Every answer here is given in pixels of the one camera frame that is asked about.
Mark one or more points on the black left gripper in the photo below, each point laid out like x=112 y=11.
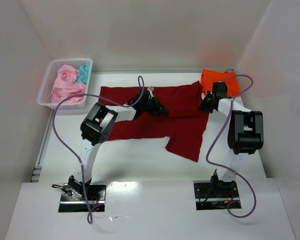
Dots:
x=154 y=105

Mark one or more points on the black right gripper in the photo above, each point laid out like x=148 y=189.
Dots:
x=207 y=101

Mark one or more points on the dark red t shirt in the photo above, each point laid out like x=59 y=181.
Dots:
x=184 y=125

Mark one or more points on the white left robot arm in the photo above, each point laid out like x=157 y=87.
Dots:
x=96 y=129

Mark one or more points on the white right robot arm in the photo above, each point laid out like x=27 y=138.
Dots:
x=245 y=135

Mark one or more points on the orange folded t shirt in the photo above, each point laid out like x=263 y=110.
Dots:
x=208 y=77

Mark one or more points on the teal t shirt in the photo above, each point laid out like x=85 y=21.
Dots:
x=83 y=74

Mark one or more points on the pink t shirt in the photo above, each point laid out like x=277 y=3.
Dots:
x=65 y=84

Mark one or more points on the white plastic laundry basket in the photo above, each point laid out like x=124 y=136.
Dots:
x=45 y=92

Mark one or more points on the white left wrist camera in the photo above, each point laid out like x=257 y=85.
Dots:
x=150 y=91

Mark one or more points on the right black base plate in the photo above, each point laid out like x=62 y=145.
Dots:
x=217 y=197

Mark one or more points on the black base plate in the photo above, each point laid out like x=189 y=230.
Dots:
x=70 y=203
x=217 y=197

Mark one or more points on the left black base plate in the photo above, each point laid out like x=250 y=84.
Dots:
x=70 y=203

